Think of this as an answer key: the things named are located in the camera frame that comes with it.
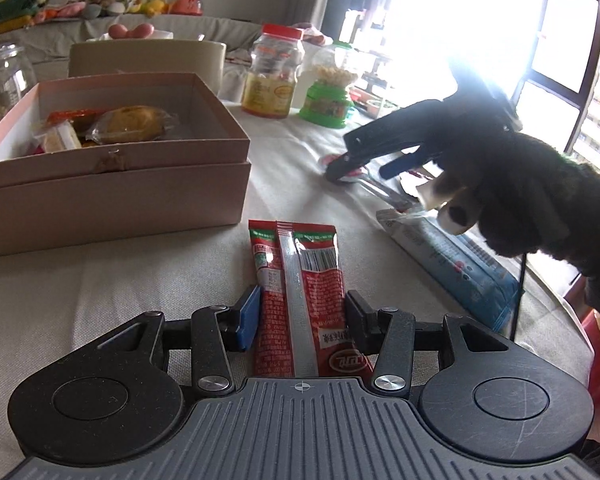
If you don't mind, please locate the pink cardboard box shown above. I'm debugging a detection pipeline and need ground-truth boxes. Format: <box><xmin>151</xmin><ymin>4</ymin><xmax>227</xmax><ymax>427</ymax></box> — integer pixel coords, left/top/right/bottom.
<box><xmin>0</xmin><ymin>72</ymin><xmax>253</xmax><ymax>259</ymax></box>

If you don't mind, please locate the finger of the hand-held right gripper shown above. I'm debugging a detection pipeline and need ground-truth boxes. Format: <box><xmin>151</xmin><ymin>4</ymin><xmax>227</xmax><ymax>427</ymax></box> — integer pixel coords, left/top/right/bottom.
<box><xmin>324</xmin><ymin>151</ymin><xmax>423</xmax><ymax>184</ymax></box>
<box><xmin>342</xmin><ymin>100</ymin><xmax>452</xmax><ymax>157</ymax></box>

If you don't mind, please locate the person's right hand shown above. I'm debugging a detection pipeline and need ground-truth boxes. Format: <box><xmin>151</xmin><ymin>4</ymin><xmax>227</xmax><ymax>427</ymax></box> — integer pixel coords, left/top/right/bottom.
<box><xmin>414</xmin><ymin>172</ymin><xmax>482</xmax><ymax>235</ymax></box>

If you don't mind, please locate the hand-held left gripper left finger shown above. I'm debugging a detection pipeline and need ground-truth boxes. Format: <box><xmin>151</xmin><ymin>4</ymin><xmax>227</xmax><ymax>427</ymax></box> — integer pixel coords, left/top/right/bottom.
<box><xmin>97</xmin><ymin>285</ymin><xmax>262</xmax><ymax>395</ymax></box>

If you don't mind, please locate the black cable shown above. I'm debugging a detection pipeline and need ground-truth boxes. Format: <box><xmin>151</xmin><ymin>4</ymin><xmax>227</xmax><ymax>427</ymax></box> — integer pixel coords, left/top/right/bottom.
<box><xmin>510</xmin><ymin>254</ymin><xmax>527</xmax><ymax>343</ymax></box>

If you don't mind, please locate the green base candy dispenser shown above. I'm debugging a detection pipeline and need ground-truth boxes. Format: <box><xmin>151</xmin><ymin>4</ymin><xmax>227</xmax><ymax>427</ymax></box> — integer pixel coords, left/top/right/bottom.
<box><xmin>298</xmin><ymin>41</ymin><xmax>359</xmax><ymax>130</ymax></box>

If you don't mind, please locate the beige cardboard box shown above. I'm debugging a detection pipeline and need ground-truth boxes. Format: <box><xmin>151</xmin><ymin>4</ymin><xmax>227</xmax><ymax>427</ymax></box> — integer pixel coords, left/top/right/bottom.
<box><xmin>68</xmin><ymin>39</ymin><xmax>227</xmax><ymax>99</ymax></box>

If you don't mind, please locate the grey sofa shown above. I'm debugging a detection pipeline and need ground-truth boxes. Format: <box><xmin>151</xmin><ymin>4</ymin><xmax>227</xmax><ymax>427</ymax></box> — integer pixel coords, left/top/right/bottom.
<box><xmin>0</xmin><ymin>12</ymin><xmax>301</xmax><ymax>81</ymax></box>

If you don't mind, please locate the metal shelf rack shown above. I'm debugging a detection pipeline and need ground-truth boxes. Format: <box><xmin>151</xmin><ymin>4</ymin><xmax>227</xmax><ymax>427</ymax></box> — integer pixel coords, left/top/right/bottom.
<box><xmin>340</xmin><ymin>7</ymin><xmax>406</xmax><ymax>116</ymax></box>

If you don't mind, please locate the pale yellow snack packet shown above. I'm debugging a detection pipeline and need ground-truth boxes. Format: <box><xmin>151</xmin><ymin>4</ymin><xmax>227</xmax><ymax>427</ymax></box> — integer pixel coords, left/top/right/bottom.
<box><xmin>34</xmin><ymin>121</ymin><xmax>84</xmax><ymax>154</ymax></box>

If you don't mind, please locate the glass jar with nuts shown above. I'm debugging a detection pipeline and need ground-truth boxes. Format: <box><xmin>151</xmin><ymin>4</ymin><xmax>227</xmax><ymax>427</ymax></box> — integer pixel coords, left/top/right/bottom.
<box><xmin>0</xmin><ymin>27</ymin><xmax>39</xmax><ymax>139</ymax></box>

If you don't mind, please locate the clear plastic packet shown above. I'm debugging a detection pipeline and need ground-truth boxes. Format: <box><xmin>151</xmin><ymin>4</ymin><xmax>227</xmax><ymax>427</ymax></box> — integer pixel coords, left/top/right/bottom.
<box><xmin>356</xmin><ymin>172</ymin><xmax>417</xmax><ymax>212</ymax></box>

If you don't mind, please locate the bread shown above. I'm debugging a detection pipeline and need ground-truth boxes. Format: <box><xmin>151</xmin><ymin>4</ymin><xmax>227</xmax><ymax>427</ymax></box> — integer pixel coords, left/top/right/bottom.
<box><xmin>86</xmin><ymin>105</ymin><xmax>179</xmax><ymax>144</ymax></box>

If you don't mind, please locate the green plush toy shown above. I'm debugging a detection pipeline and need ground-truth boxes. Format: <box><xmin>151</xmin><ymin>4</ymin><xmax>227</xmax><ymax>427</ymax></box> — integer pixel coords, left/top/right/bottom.
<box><xmin>0</xmin><ymin>0</ymin><xmax>47</xmax><ymax>24</ymax></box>

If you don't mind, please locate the blue white snack packet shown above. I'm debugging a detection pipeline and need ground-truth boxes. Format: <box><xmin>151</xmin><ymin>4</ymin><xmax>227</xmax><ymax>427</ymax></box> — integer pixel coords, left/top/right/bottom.
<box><xmin>376</xmin><ymin>207</ymin><xmax>522</xmax><ymax>334</ymax></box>

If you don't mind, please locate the long red snack packet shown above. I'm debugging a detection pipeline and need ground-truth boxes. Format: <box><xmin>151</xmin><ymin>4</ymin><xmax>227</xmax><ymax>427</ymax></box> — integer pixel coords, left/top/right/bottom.
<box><xmin>248</xmin><ymin>219</ymin><xmax>374</xmax><ymax>379</ymax></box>

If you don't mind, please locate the plastic jar with red lid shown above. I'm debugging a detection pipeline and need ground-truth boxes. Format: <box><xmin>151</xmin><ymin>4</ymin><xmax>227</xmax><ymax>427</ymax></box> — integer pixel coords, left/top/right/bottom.
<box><xmin>241</xmin><ymin>24</ymin><xmax>306</xmax><ymax>120</ymax></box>

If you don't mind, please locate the small red white packet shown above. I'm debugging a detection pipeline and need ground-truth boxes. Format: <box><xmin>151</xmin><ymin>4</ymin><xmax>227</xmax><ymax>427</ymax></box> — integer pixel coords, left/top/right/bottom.
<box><xmin>319</xmin><ymin>154</ymin><xmax>365</xmax><ymax>186</ymax></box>

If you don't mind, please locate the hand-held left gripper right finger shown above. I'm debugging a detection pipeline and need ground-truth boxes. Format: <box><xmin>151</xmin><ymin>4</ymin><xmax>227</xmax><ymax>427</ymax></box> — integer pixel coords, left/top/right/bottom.
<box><xmin>345</xmin><ymin>290</ymin><xmax>513</xmax><ymax>392</ymax></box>

